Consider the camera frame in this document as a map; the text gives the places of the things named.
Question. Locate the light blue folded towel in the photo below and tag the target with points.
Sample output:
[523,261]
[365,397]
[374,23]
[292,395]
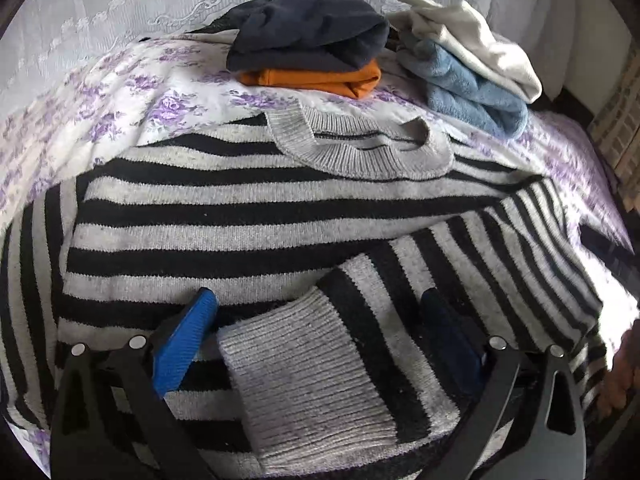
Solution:
[450,88]

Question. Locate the black white striped sweater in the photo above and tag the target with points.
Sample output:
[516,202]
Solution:
[262,400]

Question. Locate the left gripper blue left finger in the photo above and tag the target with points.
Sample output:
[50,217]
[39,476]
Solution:
[111,420]

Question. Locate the beige checked window curtain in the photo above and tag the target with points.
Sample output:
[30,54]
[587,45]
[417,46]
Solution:
[616,131]

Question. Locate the purple floral bed sheet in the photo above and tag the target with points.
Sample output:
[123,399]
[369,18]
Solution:
[125,95]

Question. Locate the navy folded garment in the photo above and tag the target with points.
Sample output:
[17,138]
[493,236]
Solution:
[337,36]

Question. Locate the white folded garment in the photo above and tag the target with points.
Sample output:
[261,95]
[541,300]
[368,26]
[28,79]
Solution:
[463,31]

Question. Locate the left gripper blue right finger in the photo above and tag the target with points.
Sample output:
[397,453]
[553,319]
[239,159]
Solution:
[524,419]

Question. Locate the person's right hand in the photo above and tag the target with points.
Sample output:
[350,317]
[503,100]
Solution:
[624,375]

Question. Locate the orange folded garment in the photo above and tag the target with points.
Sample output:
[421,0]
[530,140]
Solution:
[353,85]

